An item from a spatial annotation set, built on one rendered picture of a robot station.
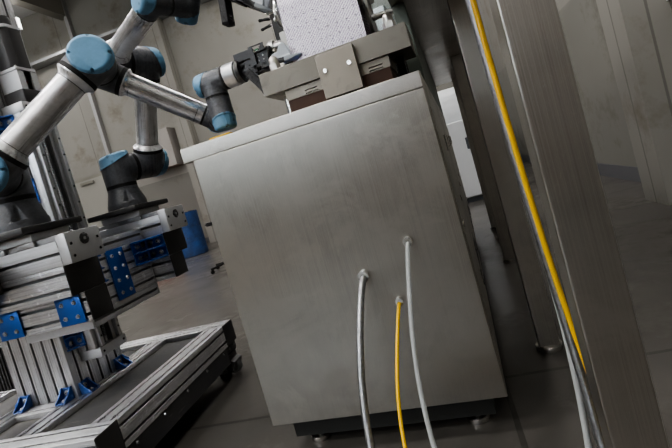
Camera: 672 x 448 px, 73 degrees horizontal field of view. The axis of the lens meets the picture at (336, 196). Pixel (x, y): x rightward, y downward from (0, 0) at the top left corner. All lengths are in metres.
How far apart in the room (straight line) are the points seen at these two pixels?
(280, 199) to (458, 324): 0.53
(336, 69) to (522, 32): 0.66
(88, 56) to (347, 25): 0.74
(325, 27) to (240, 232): 0.65
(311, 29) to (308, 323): 0.84
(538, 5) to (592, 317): 0.37
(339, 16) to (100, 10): 10.58
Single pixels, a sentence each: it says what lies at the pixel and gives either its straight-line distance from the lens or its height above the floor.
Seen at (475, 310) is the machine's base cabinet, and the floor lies 0.32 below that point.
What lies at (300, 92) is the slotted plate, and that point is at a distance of 1.22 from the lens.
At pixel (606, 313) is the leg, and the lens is 0.63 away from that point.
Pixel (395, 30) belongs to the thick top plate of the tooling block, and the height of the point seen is 1.02.
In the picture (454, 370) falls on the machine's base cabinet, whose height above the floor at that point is 0.18.
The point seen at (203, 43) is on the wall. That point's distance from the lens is 10.39.
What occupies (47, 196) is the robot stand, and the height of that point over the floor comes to 0.92.
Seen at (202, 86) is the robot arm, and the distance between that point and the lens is 1.52.
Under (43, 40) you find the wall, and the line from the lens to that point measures 12.68.
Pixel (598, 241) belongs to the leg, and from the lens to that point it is 0.61.
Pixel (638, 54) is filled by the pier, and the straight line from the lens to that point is 3.24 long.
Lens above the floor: 0.73
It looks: 3 degrees down
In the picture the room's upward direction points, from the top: 16 degrees counter-clockwise
